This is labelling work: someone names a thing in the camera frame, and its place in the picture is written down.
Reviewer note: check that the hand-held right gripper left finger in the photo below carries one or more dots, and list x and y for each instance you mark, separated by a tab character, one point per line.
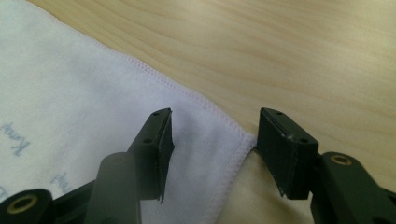
149	155

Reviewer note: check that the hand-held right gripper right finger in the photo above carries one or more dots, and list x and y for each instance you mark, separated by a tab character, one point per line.
286	155

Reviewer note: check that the white towel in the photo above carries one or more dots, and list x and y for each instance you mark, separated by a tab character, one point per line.
77	109

